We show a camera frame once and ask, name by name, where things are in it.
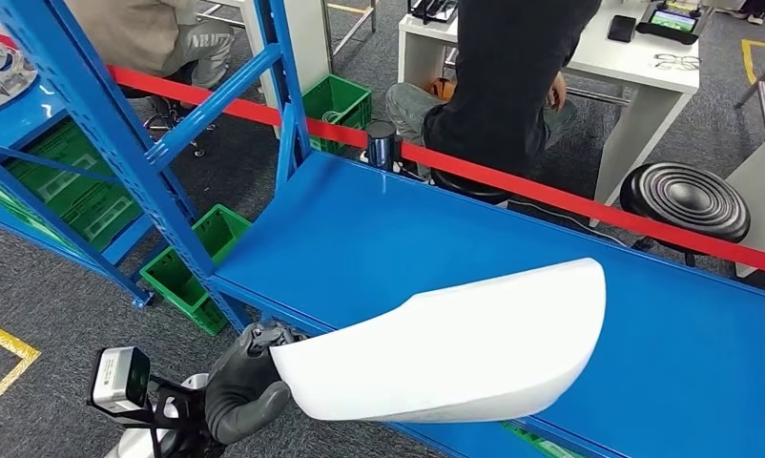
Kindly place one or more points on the black remote device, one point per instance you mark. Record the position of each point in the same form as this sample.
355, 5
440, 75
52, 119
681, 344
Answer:
432, 11

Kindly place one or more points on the red barrier belt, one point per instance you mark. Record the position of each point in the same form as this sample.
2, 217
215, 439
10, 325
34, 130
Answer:
547, 193

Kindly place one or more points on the black phone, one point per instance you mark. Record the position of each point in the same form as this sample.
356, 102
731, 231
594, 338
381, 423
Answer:
622, 28

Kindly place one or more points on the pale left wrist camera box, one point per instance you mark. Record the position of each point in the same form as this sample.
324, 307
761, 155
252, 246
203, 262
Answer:
114, 379

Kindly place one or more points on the silver metal part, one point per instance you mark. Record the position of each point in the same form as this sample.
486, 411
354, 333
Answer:
3, 76

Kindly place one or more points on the blue metal shelf rack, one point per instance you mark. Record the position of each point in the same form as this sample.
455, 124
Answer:
41, 126
420, 234

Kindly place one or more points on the white curved plastic part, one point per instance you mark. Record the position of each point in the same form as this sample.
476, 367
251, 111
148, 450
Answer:
446, 354

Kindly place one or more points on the black round ridged stool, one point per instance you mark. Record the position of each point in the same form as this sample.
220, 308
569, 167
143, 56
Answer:
471, 189
686, 202
167, 104

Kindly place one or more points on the grey metal frame legs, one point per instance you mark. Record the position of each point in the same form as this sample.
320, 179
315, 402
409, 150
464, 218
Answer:
763, 114

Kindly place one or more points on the orange round object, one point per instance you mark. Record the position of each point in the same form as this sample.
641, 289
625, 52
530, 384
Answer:
443, 89

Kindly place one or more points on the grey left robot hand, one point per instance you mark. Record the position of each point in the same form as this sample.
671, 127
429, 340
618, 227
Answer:
243, 398

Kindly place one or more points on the person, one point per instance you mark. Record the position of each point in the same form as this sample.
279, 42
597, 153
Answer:
199, 47
502, 82

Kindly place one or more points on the eyeglasses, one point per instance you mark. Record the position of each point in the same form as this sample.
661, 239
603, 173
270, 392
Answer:
676, 61

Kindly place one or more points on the black handheld controller with screen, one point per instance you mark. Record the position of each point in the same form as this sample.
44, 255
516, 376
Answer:
670, 25

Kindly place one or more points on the chrome barrier post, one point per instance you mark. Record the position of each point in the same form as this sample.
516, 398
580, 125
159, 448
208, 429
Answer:
382, 148

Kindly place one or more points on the yellow floor tape square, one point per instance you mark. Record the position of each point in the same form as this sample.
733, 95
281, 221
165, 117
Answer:
10, 342

